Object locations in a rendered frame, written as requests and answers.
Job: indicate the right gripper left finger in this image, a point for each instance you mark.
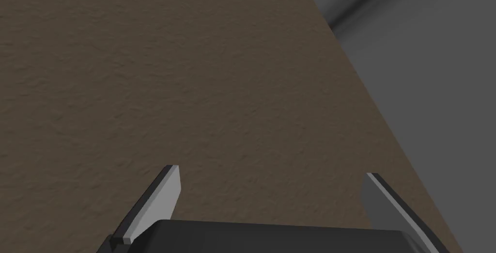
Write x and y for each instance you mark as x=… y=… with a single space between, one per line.
x=155 y=203

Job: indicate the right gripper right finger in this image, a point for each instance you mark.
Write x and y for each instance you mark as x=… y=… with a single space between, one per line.
x=391 y=206

